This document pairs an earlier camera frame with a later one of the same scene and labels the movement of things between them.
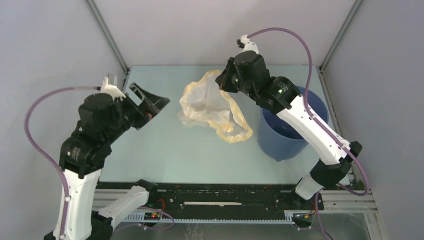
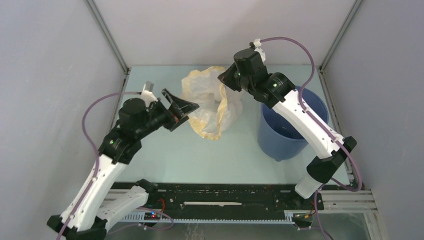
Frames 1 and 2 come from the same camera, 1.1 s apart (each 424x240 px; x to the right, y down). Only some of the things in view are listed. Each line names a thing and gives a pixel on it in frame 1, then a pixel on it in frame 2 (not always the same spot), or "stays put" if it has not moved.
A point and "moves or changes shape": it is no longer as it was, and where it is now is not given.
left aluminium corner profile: (107, 34) stays put
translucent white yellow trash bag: (203, 103) moves or changes shape
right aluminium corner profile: (320, 69) stays put
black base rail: (222, 203) stays put
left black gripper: (150, 106) to (178, 112)
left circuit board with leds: (152, 216) stays put
